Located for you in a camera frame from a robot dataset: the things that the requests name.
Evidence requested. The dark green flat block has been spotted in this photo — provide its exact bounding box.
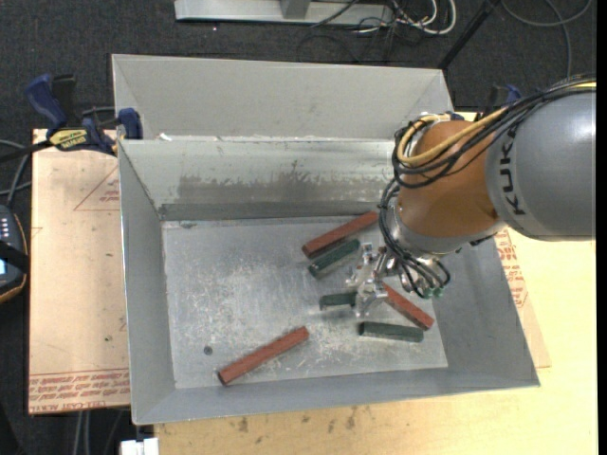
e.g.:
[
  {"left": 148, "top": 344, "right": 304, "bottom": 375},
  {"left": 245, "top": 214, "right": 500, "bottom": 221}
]
[
  {"left": 307, "top": 238, "right": 361, "bottom": 280},
  {"left": 318, "top": 291, "right": 358, "bottom": 311},
  {"left": 358, "top": 320, "right": 425, "bottom": 344}
]

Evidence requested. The grey metal bin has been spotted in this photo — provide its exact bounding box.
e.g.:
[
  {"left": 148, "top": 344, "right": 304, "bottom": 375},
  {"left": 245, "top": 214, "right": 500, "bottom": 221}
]
[{"left": 111, "top": 53, "right": 541, "bottom": 426}]

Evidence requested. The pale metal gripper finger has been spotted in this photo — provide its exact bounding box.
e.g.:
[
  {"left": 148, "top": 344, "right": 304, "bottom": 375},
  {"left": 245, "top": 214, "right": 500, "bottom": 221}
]
[
  {"left": 344, "top": 242, "right": 378, "bottom": 287},
  {"left": 354, "top": 283, "right": 391, "bottom": 317}
]

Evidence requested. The brown cardboard board, red print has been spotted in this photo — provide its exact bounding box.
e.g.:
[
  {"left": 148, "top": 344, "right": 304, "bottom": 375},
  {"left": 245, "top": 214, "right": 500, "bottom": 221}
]
[{"left": 28, "top": 128, "right": 552, "bottom": 416}]

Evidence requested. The red-brown flat block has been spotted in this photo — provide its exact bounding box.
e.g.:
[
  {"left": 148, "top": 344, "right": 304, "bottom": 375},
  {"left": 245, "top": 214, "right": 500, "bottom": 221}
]
[
  {"left": 381, "top": 282, "right": 436, "bottom": 332},
  {"left": 302, "top": 209, "right": 381, "bottom": 260},
  {"left": 216, "top": 325, "right": 310, "bottom": 387}
]

